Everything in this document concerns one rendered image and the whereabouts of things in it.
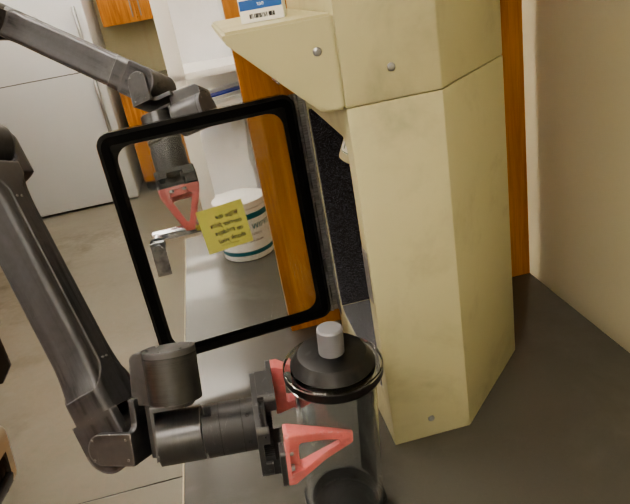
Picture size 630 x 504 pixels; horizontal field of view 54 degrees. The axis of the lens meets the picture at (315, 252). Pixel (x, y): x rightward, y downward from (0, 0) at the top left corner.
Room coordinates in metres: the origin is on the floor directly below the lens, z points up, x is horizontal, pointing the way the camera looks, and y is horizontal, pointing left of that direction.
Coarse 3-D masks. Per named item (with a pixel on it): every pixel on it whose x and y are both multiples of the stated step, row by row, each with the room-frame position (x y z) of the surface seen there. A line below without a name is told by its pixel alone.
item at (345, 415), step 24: (288, 360) 0.58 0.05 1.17; (360, 384) 0.52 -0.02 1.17; (312, 408) 0.53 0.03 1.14; (336, 408) 0.52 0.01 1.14; (360, 408) 0.53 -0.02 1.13; (360, 432) 0.53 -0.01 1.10; (336, 456) 0.52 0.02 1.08; (360, 456) 0.53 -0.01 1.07; (312, 480) 0.54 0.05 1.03; (336, 480) 0.53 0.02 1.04; (360, 480) 0.53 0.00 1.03
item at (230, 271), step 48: (288, 96) 0.98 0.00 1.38; (96, 144) 0.92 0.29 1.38; (144, 144) 0.93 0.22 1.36; (192, 144) 0.95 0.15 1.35; (240, 144) 0.96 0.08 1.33; (144, 192) 0.93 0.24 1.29; (192, 192) 0.94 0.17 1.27; (240, 192) 0.96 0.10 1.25; (288, 192) 0.97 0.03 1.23; (144, 240) 0.92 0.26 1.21; (192, 240) 0.94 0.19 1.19; (240, 240) 0.95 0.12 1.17; (288, 240) 0.97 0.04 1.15; (192, 288) 0.93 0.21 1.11; (240, 288) 0.95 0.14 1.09; (288, 288) 0.97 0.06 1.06; (192, 336) 0.93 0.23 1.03
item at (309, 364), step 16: (320, 336) 0.55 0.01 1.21; (336, 336) 0.55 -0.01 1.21; (352, 336) 0.59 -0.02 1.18; (304, 352) 0.57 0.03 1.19; (320, 352) 0.56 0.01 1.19; (336, 352) 0.55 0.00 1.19; (352, 352) 0.56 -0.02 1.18; (368, 352) 0.56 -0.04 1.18; (304, 368) 0.54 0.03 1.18; (320, 368) 0.54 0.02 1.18; (336, 368) 0.53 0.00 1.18; (352, 368) 0.53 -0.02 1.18; (368, 368) 0.54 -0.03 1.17; (320, 384) 0.52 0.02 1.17; (336, 384) 0.52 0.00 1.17; (352, 384) 0.52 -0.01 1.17
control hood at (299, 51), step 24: (216, 24) 0.88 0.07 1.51; (240, 24) 0.77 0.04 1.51; (264, 24) 0.68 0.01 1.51; (288, 24) 0.67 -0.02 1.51; (312, 24) 0.67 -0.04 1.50; (240, 48) 0.66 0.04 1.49; (264, 48) 0.67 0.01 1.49; (288, 48) 0.67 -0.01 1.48; (312, 48) 0.67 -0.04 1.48; (336, 48) 0.68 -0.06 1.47; (288, 72) 0.67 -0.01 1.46; (312, 72) 0.67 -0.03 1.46; (336, 72) 0.68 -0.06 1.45; (312, 96) 0.67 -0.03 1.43; (336, 96) 0.68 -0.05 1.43
